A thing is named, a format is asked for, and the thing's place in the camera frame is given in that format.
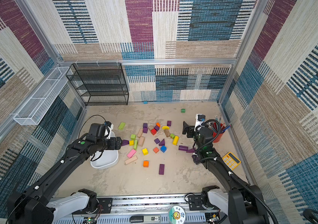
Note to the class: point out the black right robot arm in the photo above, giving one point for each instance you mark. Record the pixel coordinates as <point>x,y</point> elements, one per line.
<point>241,202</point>

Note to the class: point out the green cube block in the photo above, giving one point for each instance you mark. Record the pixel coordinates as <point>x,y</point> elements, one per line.
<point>133,136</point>

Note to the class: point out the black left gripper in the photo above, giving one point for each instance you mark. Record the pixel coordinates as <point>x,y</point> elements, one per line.
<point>113,146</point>

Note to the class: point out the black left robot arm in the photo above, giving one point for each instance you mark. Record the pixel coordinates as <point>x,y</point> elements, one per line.
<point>34,206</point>

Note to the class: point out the orange cube block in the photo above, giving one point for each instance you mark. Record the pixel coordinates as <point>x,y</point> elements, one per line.
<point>146,164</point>

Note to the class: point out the white wire mesh basket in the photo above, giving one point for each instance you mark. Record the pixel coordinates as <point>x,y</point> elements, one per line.
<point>36,107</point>

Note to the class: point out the yellow cylinder block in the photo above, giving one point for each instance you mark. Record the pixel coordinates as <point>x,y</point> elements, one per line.
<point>175,140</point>

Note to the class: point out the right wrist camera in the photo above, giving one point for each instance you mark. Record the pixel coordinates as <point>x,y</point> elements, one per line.
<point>200,119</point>

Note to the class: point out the red-orange small cube block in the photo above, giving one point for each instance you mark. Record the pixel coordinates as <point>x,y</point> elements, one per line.
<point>156,150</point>

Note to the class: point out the blue cube block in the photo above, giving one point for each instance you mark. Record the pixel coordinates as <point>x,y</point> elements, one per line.
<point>163,149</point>

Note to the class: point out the purple rectangular block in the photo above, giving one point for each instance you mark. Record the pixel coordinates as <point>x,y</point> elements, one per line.
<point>161,169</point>

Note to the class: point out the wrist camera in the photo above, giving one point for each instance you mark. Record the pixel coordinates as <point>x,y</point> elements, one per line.
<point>109,125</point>
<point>200,119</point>

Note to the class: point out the red pen holder cup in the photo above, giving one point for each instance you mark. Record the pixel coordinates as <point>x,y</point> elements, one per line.
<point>219,129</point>

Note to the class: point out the purple triangle block centre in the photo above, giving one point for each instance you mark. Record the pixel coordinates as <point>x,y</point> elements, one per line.
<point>162,143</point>

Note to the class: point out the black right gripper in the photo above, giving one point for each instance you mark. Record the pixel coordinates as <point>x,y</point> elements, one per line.
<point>190,130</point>

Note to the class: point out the long natural wood block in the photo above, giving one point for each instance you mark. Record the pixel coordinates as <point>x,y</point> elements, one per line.
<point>130,160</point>

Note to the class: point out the black wire shelf rack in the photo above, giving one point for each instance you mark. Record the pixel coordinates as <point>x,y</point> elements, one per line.
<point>99,83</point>

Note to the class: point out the red cube block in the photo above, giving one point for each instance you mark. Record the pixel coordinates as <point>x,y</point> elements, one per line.
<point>153,132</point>

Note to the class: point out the pink rectangular block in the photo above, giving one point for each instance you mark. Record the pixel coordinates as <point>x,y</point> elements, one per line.
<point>131,153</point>

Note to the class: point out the light green rectangular block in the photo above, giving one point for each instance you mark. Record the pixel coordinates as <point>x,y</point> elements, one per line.
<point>122,125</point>

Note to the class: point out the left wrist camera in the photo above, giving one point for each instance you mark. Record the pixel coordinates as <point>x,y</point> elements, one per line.
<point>109,125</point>

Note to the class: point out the yellow calculator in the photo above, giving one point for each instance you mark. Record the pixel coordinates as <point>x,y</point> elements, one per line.
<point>231,160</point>

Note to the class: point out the white plastic storage bin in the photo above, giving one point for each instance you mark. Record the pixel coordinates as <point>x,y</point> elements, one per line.
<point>103,159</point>

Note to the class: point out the yellow cube block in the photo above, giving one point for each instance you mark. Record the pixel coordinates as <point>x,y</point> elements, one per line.
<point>145,151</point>

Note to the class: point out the round green logo sticker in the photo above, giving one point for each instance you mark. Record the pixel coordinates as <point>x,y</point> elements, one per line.
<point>177,215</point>

